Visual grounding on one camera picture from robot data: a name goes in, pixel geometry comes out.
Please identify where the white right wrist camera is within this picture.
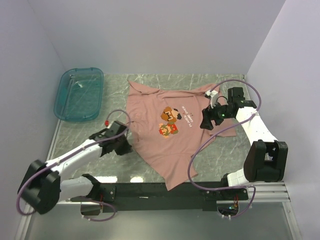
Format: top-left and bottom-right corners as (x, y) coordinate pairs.
(205, 90), (219, 108)

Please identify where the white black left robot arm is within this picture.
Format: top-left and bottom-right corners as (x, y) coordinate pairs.
(16, 120), (132, 215)

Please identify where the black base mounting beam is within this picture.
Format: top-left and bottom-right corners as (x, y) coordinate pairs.
(69, 181), (250, 216)

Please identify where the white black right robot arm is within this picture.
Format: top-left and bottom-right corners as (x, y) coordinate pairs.
(200, 87), (288, 200)

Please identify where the teal transparent plastic bin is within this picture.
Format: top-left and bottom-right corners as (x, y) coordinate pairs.
(53, 67), (104, 122)

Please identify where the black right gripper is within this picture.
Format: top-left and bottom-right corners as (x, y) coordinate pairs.
(200, 98), (234, 131)

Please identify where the aluminium frame rail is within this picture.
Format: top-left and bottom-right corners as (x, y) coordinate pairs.
(22, 181), (292, 208)

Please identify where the pink t shirt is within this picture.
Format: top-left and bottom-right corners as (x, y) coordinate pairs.
(126, 81), (236, 191)

